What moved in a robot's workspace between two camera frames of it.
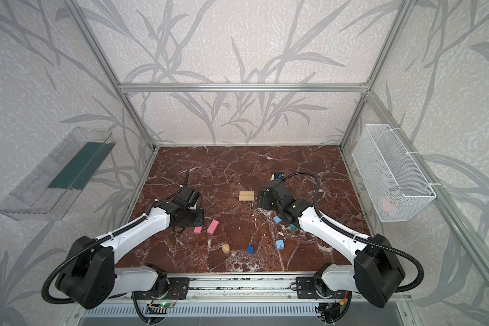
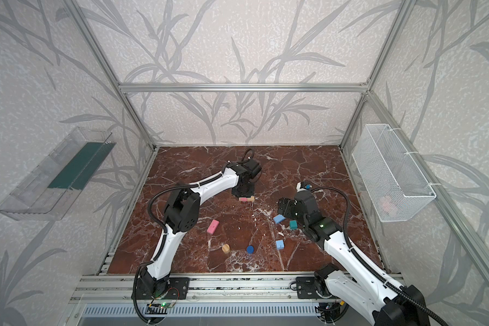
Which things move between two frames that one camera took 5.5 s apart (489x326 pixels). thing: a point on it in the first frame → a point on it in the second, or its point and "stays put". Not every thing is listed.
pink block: [212, 227] stays put
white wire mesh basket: [391, 179] stays put
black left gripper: [193, 218] → [240, 190]
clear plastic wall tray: [49, 191] stays put
